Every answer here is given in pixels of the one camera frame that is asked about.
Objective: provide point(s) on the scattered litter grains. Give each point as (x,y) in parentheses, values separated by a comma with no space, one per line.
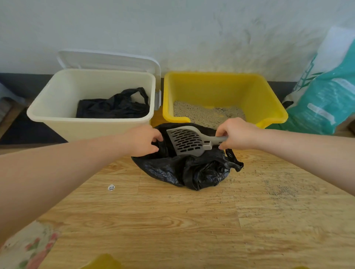
(280,189)

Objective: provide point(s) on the small white sticker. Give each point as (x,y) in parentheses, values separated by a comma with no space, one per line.
(111,187)

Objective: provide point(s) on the cream plastic trash bin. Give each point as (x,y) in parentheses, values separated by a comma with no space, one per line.
(91,110)

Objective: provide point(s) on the black plastic bin liner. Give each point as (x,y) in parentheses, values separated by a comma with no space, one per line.
(113,106)

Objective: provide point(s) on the person's left thumb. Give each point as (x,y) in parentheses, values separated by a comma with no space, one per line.
(153,149)

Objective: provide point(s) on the grey slotted litter scoop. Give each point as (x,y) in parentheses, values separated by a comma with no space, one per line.
(188,140)

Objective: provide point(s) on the floral patterned cloth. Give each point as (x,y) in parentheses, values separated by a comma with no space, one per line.
(25,246)

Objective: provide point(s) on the teal white litter bag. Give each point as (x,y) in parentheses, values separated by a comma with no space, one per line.
(321,94)

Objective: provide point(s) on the person's right fingers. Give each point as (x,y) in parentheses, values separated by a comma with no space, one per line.
(222,138)

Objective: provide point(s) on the yellow plastic litter box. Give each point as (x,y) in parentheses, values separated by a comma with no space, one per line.
(222,94)

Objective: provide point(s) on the person's right forearm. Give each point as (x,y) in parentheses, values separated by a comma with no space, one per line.
(307,155)

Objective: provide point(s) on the person's left forearm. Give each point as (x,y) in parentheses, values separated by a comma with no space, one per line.
(55,177)

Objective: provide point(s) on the person's left hand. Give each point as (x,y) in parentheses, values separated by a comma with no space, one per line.
(138,140)

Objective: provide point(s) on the black plastic garbage bag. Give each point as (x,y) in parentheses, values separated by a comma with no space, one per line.
(191,169)

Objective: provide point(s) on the person's right hand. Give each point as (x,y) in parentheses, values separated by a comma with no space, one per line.
(237,133)

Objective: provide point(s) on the beige cat litter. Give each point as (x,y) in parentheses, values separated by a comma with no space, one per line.
(205,115)

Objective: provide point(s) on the yellow object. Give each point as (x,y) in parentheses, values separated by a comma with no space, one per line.
(102,262)

